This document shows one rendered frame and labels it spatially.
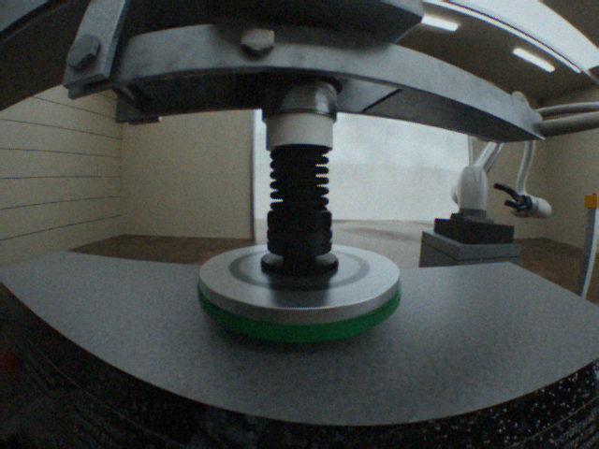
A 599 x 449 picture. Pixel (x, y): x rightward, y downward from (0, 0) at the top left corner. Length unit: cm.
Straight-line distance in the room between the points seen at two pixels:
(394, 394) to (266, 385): 9
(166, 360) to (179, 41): 27
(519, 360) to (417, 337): 11
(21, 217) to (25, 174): 76
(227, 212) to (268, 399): 520
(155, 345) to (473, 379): 27
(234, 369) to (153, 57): 27
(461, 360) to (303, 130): 25
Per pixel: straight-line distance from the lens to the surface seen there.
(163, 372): 22
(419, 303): 33
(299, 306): 18
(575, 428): 29
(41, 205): 556
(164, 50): 24
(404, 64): 28
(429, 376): 21
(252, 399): 18
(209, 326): 27
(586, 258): 195
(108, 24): 26
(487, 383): 22
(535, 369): 26
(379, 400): 19
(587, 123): 57
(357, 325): 19
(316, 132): 24
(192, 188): 566
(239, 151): 529
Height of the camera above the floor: 100
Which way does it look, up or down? 8 degrees down
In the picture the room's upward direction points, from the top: straight up
